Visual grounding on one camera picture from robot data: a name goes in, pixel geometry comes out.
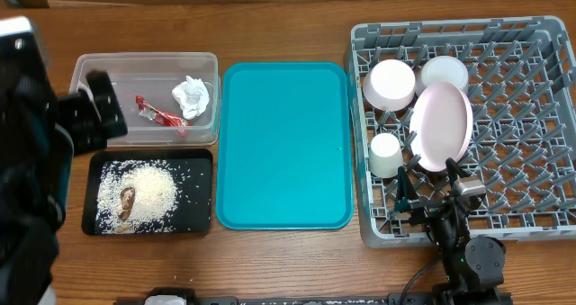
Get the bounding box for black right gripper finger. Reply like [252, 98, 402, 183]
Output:
[445, 157, 470, 182]
[396, 166, 417, 204]

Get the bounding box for red snack wrapper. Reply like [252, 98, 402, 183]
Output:
[135, 95, 188, 137]

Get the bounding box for large pink plate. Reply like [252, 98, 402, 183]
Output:
[409, 82, 473, 172]

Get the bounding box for cream cup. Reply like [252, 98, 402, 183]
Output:
[368, 133, 403, 179]

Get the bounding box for rice and food scraps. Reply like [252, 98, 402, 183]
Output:
[94, 158, 212, 234]

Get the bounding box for white napkin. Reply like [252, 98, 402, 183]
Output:
[172, 76, 210, 120]

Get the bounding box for grey bowl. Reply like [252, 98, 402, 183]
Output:
[415, 56, 469, 95]

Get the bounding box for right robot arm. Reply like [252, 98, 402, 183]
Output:
[394, 158, 511, 304]

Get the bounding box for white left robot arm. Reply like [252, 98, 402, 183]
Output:
[1, 70, 127, 304]

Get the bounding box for clear plastic waste bin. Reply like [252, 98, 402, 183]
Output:
[69, 52, 221, 147]

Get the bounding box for grey dishwasher rack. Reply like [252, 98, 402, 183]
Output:
[346, 16, 575, 248]

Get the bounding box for black tray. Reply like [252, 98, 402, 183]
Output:
[81, 148, 213, 236]

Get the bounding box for teal serving tray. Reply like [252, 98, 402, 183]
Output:
[215, 62, 354, 230]

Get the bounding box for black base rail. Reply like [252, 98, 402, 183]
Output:
[143, 287, 514, 305]

